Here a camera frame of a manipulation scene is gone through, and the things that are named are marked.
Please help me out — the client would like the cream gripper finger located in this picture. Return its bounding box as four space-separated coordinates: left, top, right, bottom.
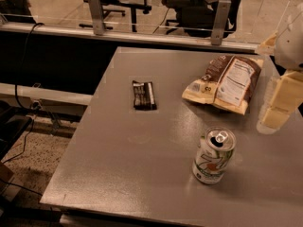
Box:
260 70 303 131

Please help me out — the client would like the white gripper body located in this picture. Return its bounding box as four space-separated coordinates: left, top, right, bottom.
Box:
255 2 303 71

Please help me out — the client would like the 7up soda can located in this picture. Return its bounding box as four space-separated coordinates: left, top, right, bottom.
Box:
192 127 236 184

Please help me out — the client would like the brown chip bag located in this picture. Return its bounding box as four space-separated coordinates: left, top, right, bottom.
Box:
182 55 263 115

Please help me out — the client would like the dark office chair right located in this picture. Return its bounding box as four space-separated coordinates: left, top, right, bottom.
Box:
162 0 241 38

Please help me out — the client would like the black snack bar wrapper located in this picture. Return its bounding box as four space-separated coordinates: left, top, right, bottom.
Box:
133 80 157 111

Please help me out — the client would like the person in background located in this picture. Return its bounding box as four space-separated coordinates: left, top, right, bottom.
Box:
0 0 35 24

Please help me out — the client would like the right metal bracket post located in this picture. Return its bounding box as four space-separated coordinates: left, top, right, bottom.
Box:
211 0 231 45

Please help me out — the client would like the metal bracket post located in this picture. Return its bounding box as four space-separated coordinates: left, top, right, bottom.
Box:
211 0 231 45
87 0 106 35

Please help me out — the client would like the metal barrier rail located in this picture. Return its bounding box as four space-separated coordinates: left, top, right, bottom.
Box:
0 22 263 54

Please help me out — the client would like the left metal bracket post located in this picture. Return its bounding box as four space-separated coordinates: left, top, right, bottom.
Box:
87 0 106 35

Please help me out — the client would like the black cable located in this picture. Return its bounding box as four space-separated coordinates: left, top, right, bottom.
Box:
13 22 45 111

